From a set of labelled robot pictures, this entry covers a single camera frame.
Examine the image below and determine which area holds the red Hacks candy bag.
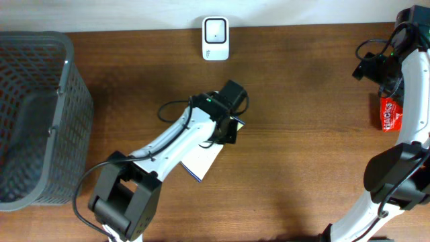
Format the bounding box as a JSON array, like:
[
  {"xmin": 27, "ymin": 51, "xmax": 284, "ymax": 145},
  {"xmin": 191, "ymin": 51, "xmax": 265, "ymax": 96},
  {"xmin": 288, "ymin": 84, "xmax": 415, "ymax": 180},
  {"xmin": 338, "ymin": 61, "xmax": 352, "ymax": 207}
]
[{"xmin": 380, "ymin": 97, "xmax": 403, "ymax": 132}]

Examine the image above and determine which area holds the yellow snack bag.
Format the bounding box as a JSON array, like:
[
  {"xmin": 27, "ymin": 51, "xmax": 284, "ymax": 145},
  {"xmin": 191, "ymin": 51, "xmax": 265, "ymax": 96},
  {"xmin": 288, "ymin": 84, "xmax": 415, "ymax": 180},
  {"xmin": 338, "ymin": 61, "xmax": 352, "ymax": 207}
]
[{"xmin": 180, "ymin": 116, "xmax": 245, "ymax": 182}]

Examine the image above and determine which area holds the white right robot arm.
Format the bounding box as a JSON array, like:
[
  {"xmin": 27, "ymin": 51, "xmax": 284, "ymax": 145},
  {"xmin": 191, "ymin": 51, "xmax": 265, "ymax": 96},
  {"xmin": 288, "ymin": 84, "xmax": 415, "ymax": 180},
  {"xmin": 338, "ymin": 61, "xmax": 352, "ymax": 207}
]
[{"xmin": 316, "ymin": 5, "xmax": 429, "ymax": 241}]

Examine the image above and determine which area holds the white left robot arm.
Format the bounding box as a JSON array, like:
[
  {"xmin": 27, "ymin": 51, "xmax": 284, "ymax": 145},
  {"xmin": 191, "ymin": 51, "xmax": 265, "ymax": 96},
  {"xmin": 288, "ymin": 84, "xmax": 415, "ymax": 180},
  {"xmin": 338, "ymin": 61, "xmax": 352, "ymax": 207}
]
[{"xmin": 88, "ymin": 80, "xmax": 249, "ymax": 241}]

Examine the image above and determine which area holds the white barcode scanner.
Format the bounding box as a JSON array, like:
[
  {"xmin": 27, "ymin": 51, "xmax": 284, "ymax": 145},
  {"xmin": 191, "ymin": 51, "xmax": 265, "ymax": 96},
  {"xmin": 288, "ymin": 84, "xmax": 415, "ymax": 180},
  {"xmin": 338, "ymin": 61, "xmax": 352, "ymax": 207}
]
[{"xmin": 202, "ymin": 16, "xmax": 230, "ymax": 61}]

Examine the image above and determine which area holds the grey plastic lattice basket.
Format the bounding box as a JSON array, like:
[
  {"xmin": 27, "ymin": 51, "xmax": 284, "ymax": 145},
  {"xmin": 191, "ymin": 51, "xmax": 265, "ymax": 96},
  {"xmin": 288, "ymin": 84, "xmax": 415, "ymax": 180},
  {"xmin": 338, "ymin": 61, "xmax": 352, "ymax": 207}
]
[{"xmin": 1, "ymin": 32, "xmax": 94, "ymax": 212}]

